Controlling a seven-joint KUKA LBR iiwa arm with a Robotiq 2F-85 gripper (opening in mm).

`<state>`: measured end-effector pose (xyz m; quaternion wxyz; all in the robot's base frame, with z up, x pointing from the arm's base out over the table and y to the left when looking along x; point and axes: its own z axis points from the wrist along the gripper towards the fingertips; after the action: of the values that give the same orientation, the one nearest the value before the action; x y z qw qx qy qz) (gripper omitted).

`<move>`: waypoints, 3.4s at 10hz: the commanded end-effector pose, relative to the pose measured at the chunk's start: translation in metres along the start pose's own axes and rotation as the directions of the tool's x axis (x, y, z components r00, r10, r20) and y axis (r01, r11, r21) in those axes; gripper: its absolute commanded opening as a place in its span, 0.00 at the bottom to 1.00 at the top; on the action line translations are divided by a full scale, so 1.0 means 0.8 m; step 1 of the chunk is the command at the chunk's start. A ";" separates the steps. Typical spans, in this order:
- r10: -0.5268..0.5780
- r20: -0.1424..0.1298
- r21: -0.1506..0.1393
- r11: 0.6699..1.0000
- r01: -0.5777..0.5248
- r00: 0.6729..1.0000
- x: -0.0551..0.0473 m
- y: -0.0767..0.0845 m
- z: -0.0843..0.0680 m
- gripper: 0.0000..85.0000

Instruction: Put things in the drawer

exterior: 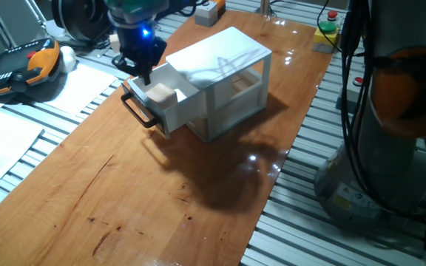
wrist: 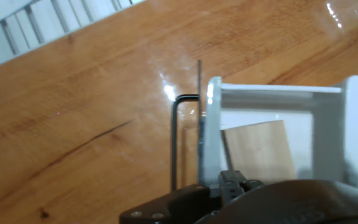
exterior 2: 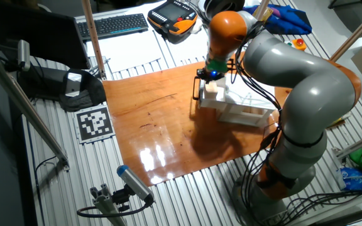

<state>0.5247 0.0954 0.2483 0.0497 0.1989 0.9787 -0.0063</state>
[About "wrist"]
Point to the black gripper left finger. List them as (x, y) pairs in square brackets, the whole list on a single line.
[(172, 205)]

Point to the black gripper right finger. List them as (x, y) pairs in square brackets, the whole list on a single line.
[(233, 186)]

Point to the light wooden cube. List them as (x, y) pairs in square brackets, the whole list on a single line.
[(259, 149)]

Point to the glossy orange wooden board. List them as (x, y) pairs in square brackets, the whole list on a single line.
[(73, 124)]

